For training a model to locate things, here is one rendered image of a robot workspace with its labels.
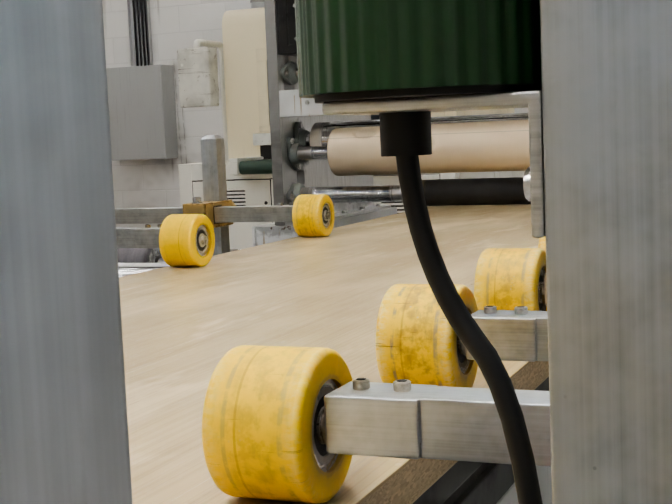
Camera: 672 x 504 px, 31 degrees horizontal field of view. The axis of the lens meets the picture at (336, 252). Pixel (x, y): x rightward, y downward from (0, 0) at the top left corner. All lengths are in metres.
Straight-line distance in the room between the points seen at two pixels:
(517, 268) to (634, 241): 0.81
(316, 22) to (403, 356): 0.58
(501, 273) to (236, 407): 0.50
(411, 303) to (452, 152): 2.11
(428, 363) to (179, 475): 0.21
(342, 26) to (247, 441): 0.37
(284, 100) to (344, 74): 2.84
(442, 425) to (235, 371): 0.11
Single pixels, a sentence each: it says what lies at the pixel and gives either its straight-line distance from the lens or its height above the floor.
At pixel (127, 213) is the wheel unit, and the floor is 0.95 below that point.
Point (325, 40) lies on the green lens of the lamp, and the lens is 0.26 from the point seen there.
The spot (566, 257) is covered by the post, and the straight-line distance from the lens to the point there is 0.25.
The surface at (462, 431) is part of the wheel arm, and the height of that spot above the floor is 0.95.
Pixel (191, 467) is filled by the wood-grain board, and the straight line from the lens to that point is 0.71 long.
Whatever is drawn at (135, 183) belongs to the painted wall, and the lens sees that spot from 10.77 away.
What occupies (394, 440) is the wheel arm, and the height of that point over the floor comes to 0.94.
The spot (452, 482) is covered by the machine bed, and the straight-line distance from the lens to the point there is 0.83.
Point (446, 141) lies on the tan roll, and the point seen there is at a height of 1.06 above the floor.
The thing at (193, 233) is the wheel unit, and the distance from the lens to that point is 1.78.
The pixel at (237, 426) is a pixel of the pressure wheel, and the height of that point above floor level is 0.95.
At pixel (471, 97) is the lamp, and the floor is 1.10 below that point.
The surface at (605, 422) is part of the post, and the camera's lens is 0.26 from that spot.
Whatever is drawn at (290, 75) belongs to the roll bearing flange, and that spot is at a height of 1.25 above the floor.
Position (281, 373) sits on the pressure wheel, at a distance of 0.60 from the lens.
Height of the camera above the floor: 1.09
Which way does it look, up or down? 6 degrees down
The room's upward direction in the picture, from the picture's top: 2 degrees counter-clockwise
